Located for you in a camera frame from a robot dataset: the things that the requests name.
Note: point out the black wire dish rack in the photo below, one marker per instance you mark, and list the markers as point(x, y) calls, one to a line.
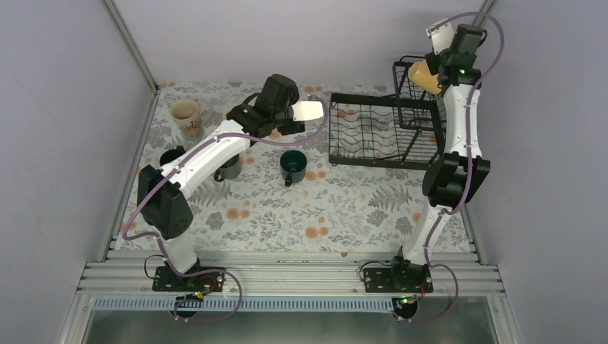
point(402, 129)

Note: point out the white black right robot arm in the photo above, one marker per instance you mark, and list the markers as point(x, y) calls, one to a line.
point(453, 180)

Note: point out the floral patterned table mat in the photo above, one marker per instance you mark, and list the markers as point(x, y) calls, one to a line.
point(335, 208)

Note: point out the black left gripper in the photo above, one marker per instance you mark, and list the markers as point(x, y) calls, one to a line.
point(296, 128)

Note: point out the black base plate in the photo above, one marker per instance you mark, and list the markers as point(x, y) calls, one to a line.
point(165, 280)
point(380, 280)

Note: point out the aluminium rail frame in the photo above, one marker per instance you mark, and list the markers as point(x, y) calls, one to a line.
point(282, 281)

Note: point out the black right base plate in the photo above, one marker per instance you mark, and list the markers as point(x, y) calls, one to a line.
point(380, 280)

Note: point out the matte black mug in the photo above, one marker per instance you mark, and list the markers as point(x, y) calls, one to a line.
point(171, 155)

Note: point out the teal green mug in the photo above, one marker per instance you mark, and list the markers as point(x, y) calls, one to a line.
point(293, 164)

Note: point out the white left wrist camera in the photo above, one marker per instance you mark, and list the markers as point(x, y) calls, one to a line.
point(306, 110)

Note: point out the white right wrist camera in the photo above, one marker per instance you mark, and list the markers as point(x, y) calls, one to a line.
point(441, 34)

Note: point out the dark grey mug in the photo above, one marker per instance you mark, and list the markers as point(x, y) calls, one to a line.
point(229, 170)

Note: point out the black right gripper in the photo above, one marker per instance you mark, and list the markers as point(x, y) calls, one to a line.
point(432, 65)

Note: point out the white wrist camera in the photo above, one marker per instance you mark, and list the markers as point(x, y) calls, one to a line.
point(441, 34)
point(306, 110)

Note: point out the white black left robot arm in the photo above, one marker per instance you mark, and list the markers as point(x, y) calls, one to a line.
point(163, 192)

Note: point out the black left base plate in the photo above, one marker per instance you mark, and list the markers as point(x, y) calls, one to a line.
point(165, 280)

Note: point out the yellow mug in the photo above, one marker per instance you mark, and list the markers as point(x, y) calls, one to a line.
point(420, 75)

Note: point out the tall floral cream mug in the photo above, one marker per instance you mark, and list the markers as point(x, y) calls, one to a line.
point(191, 117)

